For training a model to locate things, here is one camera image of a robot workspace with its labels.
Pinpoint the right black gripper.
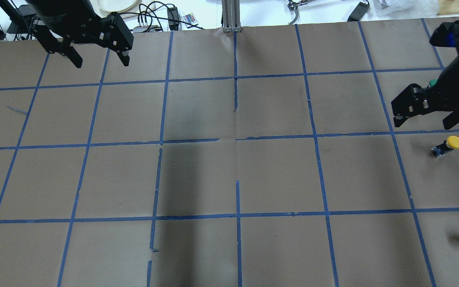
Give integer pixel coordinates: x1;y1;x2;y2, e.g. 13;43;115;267
390;56;459;130

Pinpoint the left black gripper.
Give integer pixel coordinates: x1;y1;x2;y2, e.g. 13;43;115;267
26;0;134;68

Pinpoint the yellow push button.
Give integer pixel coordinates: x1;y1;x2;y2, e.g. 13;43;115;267
430;136;459;158

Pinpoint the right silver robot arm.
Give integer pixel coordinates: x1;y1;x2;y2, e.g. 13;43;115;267
391;49;459;130

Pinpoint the wooden board stand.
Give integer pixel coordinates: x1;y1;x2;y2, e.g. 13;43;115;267
437;0;459;16

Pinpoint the beige round plate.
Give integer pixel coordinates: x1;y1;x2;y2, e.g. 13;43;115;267
97;0;139;13

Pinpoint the clear plastic bag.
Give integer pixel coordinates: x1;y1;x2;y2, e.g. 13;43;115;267
373;0;439;18

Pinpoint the black power adapter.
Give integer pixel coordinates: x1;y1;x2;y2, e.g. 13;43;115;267
347;0;370;22

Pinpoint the brown paper table cover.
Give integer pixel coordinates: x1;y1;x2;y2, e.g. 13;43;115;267
0;18;459;287

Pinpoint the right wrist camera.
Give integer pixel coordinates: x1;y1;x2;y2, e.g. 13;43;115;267
429;20;459;52

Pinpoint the aluminium frame post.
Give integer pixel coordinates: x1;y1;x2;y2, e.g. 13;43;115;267
222;0;242;33

